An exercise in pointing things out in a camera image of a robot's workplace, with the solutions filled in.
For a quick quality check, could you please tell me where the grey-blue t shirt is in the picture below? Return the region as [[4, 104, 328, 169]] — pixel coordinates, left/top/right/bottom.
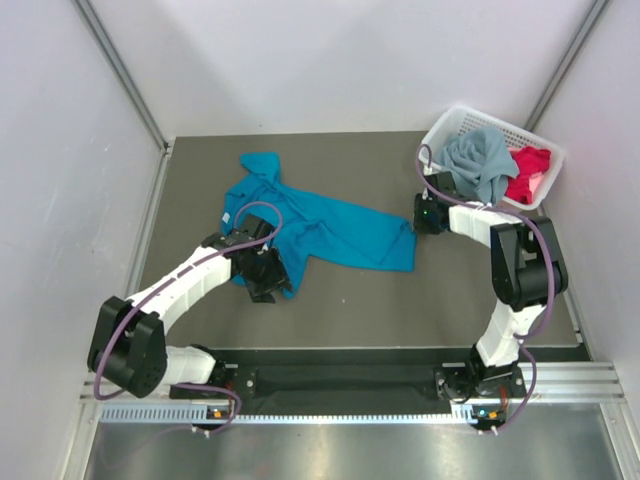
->
[[434, 126, 519, 204]]

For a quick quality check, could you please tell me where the pink garment in basket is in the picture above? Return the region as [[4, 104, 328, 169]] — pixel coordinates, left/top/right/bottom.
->
[[529, 172, 544, 202]]

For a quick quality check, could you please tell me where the aluminium frame rail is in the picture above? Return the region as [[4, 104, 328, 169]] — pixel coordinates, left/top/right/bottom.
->
[[79, 362, 625, 404]]

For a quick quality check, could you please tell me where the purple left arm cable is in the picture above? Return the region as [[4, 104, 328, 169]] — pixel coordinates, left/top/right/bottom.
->
[[92, 201, 284, 401]]

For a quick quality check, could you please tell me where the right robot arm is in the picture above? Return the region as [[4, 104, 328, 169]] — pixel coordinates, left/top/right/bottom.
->
[[414, 172, 569, 397]]

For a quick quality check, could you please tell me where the grey slotted cable duct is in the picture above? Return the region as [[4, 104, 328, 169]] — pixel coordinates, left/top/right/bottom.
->
[[100, 403, 500, 425]]

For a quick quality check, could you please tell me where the red t shirt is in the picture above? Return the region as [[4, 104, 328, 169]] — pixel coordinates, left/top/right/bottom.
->
[[506, 146, 551, 205]]

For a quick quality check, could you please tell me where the right corner aluminium post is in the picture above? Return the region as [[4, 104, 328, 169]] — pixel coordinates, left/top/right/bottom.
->
[[523, 0, 611, 132]]

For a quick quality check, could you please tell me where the white plastic laundry basket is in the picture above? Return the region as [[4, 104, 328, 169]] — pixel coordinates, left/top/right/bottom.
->
[[422, 105, 566, 211]]

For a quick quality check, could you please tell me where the left corner aluminium post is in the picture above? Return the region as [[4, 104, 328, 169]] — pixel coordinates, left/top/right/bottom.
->
[[71, 0, 169, 152]]

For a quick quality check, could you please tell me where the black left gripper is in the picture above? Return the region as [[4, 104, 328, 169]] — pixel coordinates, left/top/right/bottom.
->
[[239, 246, 293, 303]]

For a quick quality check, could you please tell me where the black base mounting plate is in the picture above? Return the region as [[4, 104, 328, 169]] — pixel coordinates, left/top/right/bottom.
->
[[168, 348, 531, 416]]

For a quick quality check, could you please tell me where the corner aluminium post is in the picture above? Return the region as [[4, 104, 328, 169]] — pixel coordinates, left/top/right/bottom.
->
[[523, 0, 611, 132], [71, 0, 169, 152]]

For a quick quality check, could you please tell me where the bright blue t shirt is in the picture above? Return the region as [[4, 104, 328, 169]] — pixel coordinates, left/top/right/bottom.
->
[[221, 152, 416, 299]]

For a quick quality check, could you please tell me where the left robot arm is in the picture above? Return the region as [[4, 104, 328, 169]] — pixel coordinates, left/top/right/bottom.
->
[[87, 214, 292, 398]]

